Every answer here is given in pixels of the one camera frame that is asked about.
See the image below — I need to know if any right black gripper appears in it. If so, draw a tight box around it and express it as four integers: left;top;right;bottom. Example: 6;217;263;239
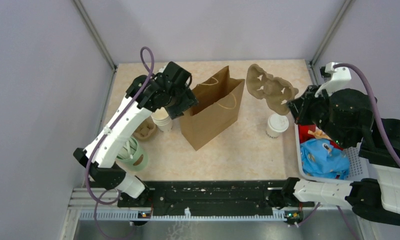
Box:
285;84;349;149

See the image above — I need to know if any white plastic cup lid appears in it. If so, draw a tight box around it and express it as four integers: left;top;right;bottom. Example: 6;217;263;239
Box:
266;113;290;134

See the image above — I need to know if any brown cardboard cup carrier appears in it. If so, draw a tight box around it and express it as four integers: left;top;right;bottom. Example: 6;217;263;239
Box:
246;64;299;116

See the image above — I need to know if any brown paper bag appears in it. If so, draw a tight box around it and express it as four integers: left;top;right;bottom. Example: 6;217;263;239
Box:
179;66;245;151

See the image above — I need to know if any white paper coffee cup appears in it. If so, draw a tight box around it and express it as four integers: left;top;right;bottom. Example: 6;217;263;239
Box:
265;127;285;139

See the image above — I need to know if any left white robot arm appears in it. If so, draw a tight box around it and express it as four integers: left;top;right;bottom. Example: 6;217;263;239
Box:
73;61;199;207

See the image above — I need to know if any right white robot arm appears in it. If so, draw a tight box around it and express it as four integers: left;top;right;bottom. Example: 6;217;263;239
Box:
281;85;400;226

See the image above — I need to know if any red snack packet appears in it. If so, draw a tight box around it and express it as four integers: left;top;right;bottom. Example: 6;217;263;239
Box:
297;125;332;144

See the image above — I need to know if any stack of white paper cups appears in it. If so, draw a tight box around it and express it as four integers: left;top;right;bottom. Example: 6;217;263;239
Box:
151;107;173;133

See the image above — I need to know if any stack of cardboard cup carriers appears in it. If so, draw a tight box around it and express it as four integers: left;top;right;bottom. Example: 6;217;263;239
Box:
132;117;158;142

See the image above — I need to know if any blue snack packet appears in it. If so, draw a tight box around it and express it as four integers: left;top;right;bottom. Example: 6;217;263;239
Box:
299;138;350;180

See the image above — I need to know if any white plastic basket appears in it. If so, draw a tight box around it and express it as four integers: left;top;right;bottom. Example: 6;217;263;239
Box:
294;125;370;184

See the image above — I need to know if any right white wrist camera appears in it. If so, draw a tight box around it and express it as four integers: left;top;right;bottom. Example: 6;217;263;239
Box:
314;62;352;98

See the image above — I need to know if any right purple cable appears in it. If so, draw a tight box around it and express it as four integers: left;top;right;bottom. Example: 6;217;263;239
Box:
299;62;400;240

